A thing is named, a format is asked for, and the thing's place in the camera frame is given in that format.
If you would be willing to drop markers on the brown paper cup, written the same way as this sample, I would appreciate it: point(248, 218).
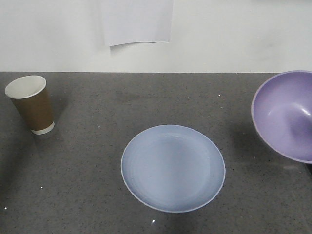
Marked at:
point(30, 97)

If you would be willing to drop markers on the light blue plate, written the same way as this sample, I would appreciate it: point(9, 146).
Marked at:
point(173, 168)

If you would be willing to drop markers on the white paper sheet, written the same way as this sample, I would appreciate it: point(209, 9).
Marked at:
point(136, 21)

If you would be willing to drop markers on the purple plastic bowl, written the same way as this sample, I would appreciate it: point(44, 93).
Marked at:
point(282, 114)

